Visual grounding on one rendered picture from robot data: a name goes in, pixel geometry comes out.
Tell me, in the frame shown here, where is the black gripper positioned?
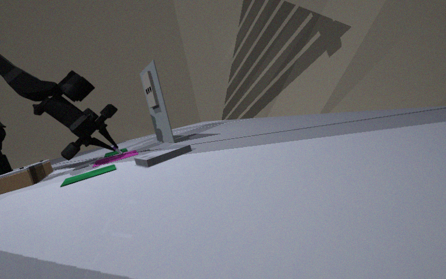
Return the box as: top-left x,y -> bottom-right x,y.
60,104 -> 118,160

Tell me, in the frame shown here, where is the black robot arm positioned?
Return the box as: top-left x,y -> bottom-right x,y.
0,55 -> 99,176

